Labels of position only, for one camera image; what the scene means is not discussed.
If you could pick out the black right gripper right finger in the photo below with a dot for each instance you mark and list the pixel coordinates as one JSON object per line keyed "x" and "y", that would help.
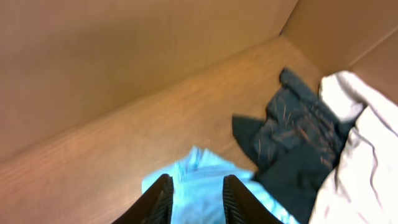
{"x": 241, "y": 206}

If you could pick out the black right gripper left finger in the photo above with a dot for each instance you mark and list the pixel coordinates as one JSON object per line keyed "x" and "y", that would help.
{"x": 154, "y": 206}

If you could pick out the light blue t-shirt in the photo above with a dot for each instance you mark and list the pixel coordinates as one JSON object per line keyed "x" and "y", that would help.
{"x": 198, "y": 188}

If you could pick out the dark patterned garment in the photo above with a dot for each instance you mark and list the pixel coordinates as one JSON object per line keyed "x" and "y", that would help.
{"x": 295, "y": 147}

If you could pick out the white pink cloth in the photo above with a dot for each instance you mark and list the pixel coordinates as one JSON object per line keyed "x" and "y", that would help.
{"x": 363, "y": 186}

